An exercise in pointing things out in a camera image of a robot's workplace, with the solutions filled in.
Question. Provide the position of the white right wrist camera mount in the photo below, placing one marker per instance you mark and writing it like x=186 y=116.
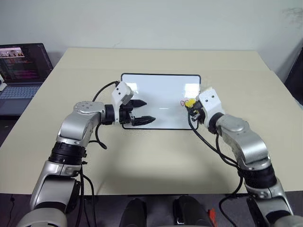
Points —
x=210 y=101

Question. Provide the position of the black office chair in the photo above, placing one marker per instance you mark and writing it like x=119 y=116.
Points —
x=294 y=78

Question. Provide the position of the small red tag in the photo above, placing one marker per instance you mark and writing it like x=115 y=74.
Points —
x=211 y=214

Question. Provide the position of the small white device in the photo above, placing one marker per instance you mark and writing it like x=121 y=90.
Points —
x=2 y=84

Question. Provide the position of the open laptop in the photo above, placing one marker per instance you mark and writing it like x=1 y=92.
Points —
x=21 y=63

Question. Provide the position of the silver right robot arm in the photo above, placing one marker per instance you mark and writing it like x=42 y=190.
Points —
x=251 y=146

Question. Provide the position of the yellow small object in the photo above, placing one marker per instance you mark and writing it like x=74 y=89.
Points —
x=190 y=103

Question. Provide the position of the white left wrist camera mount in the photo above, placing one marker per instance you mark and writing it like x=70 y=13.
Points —
x=119 y=92

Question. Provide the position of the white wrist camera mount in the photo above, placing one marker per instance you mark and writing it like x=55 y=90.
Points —
x=210 y=101
x=119 y=92

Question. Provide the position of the dark rounded shape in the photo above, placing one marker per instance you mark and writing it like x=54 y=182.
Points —
x=189 y=210

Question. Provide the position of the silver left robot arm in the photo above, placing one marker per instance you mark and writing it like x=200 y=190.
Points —
x=75 y=125

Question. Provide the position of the black-framed whiteboard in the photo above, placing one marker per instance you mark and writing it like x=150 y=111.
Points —
x=161 y=92

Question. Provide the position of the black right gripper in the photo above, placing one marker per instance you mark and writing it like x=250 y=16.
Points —
x=198 y=114

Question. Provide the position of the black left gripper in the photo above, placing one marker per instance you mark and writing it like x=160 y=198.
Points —
x=125 y=114

